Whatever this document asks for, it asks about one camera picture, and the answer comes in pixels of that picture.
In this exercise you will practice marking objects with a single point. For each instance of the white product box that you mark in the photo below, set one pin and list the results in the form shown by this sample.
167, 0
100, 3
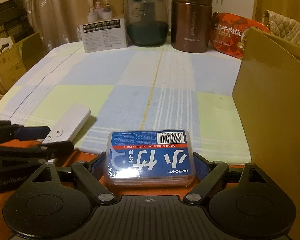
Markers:
102, 25

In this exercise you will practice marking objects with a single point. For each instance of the flattened cardboard carton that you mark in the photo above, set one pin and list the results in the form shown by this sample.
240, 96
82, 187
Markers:
27, 52

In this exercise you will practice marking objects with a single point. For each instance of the brown patterned curtain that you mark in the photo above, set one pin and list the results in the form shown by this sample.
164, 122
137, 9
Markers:
52, 10

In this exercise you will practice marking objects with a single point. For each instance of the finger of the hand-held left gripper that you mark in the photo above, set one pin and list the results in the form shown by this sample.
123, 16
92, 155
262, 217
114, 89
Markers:
32, 132
57, 148

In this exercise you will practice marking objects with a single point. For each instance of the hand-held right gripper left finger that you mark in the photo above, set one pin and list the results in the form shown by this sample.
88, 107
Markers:
98, 166

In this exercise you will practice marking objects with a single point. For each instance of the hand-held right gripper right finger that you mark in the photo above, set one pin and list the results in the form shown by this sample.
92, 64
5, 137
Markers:
202, 167

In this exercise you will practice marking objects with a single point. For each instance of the folded black step ladder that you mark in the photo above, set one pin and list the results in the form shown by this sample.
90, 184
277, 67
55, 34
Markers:
10, 12

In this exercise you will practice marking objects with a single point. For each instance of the brown thermos food jar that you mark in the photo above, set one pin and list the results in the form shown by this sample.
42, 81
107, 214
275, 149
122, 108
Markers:
191, 20

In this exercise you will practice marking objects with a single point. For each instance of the brown cardboard box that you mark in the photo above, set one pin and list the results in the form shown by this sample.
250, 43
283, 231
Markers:
277, 105

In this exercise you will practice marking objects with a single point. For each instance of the red instant meal box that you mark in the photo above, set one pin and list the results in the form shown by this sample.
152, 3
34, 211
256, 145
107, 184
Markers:
227, 37

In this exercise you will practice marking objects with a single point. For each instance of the red printed mat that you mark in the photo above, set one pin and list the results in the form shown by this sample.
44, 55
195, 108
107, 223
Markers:
83, 156

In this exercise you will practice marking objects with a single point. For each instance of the white remote control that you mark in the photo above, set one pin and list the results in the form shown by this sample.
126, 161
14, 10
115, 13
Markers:
72, 120

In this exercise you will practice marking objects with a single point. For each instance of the checkered tablecloth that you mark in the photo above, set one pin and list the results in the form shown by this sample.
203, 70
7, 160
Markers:
140, 80

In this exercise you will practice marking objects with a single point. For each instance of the white cardboard cutout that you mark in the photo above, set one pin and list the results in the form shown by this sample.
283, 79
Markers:
1, 48

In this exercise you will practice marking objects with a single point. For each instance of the beige quilted chair cover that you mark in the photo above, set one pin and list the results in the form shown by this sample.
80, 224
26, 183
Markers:
287, 25

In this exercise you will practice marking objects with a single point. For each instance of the blue label floss pick box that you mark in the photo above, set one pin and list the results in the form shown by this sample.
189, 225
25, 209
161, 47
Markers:
150, 160

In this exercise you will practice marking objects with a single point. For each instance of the green glass jar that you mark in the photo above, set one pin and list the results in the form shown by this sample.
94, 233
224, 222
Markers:
147, 22

